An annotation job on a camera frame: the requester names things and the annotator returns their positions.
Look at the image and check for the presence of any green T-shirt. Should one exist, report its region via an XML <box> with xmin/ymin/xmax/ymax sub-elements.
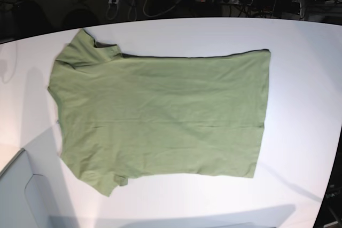
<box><xmin>48</xmin><ymin>30</ymin><xmax>271</xmax><ymax>196</ymax></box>

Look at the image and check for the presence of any grey panel at table corner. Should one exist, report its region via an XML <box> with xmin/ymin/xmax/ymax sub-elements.
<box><xmin>1</xmin><ymin>149</ymin><xmax>79</xmax><ymax>227</ymax></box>

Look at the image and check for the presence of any grey cable on floor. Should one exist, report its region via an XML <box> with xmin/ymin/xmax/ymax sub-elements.
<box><xmin>106</xmin><ymin>0</ymin><xmax>185</xmax><ymax>20</ymax></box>

